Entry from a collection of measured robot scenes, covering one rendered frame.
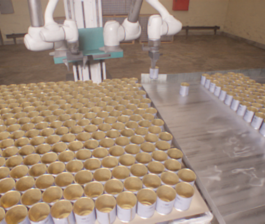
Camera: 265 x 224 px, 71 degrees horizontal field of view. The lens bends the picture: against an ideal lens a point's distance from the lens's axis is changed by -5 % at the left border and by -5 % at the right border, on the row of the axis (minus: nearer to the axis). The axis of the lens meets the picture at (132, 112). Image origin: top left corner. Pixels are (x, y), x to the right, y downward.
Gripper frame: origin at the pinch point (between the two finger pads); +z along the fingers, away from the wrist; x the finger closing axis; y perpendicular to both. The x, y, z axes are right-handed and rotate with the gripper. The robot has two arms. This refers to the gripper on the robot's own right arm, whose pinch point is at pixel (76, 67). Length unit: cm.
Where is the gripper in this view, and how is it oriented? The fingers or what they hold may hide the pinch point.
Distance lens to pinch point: 173.4
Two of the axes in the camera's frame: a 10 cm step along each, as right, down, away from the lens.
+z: 0.0, 8.5, 5.3
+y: -3.0, -5.0, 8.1
